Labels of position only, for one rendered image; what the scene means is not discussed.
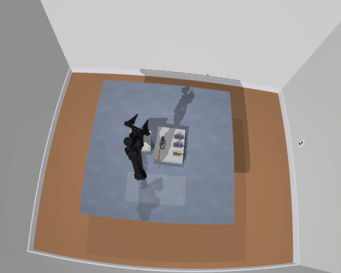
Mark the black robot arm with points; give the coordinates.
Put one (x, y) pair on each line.
(134, 153)

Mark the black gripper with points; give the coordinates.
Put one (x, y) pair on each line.
(130, 123)

